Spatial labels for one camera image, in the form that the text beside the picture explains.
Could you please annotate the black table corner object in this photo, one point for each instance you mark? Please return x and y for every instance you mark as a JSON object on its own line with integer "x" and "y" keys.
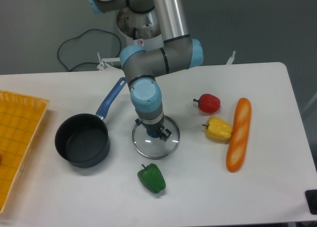
{"x": 311, "y": 198}

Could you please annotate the white table bracket right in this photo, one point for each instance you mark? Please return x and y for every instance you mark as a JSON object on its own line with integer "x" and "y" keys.
{"x": 231, "y": 58}

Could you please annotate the green toy bell pepper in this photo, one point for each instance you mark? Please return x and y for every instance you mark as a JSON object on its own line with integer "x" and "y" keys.
{"x": 151, "y": 177}

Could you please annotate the orange toy baguette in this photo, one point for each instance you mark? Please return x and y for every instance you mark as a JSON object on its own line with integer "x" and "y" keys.
{"x": 239, "y": 139}

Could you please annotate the yellow toy bell pepper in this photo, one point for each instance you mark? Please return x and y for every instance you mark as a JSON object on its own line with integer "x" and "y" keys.
{"x": 218, "y": 129}

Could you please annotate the red toy bell pepper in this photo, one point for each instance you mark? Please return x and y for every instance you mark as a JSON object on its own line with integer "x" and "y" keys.
{"x": 208, "y": 103}

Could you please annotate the glass lid with blue knob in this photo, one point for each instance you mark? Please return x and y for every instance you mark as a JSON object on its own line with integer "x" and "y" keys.
{"x": 152, "y": 147}

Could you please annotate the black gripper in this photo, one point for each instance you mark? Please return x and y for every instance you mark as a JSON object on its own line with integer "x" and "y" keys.
{"x": 153, "y": 123}

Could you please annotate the black saucepan with blue handle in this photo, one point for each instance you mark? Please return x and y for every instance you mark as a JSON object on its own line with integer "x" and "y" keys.
{"x": 83, "y": 139}

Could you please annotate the yellow woven basket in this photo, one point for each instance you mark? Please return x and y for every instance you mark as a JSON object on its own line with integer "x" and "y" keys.
{"x": 20, "y": 118}

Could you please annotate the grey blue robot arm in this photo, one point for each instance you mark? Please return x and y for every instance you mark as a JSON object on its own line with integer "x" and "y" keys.
{"x": 145, "y": 93}

